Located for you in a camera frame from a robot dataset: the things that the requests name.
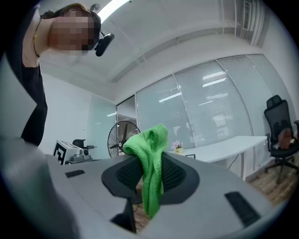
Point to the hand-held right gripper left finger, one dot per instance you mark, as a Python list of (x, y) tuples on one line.
[(88, 186)]

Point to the person's head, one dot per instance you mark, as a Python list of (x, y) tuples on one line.
[(70, 30)]

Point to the black picture frame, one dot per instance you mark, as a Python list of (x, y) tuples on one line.
[(190, 156)]

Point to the ceiling light strip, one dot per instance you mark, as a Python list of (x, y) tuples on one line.
[(112, 9)]

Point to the green wiping cloth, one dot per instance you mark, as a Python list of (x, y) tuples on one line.
[(151, 163)]

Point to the ceiling air vent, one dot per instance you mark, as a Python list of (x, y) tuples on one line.
[(246, 14)]

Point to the black standing fan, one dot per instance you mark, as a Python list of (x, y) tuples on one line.
[(120, 144)]

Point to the black head-mounted camera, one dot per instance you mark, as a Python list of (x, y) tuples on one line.
[(104, 44)]

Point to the person's chest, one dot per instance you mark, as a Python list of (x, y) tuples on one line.
[(30, 51)]

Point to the black mesh office chair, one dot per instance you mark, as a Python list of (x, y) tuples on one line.
[(278, 112)]

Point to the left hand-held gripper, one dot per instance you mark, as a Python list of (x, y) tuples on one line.
[(63, 151)]

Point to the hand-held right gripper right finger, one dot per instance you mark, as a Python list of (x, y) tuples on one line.
[(210, 198)]

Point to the glass partition with blinds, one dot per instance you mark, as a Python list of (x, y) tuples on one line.
[(210, 105)]

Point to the brown bag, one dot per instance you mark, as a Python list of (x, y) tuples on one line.
[(286, 137)]

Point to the white table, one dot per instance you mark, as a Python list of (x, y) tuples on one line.
[(224, 147)]

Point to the pink flowers in beige pot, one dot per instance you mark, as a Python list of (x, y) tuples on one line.
[(178, 149)]

